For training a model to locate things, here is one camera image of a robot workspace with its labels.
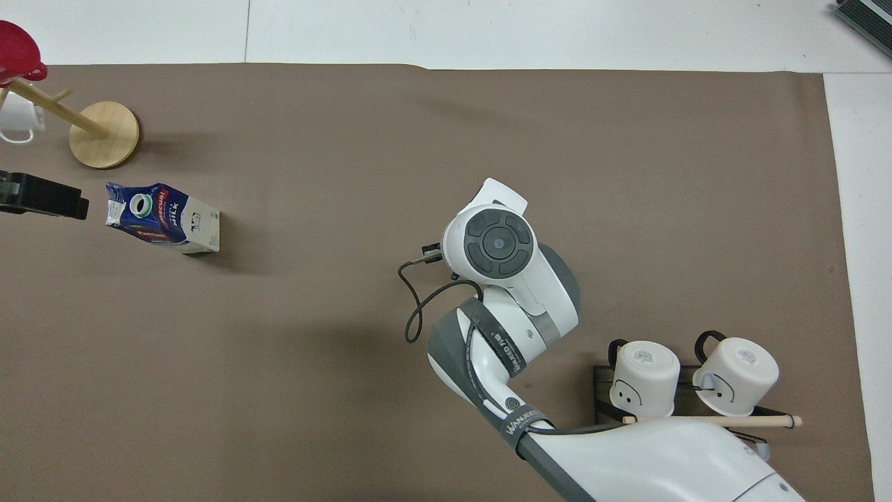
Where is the red cup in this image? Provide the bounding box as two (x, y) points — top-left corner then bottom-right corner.
(0, 20), (49, 89)

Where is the dark mug rack with dowel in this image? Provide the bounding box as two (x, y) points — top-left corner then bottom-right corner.
(593, 362), (803, 448)

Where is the black cable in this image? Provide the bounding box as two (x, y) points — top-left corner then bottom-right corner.
(398, 242), (483, 344)

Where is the white mug with black handle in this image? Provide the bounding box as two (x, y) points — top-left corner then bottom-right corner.
(691, 330), (781, 418)
(608, 339), (682, 420)

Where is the blue and white milk carton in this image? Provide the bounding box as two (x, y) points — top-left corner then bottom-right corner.
(105, 182), (222, 256)

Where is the dark ribbed device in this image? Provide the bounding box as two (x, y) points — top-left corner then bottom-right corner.
(833, 0), (892, 40)

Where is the plain white mug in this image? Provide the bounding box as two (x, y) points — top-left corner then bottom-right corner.
(0, 90), (47, 145)

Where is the wooden mug tree stand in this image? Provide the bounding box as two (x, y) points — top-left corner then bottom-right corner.
(0, 77), (141, 170)

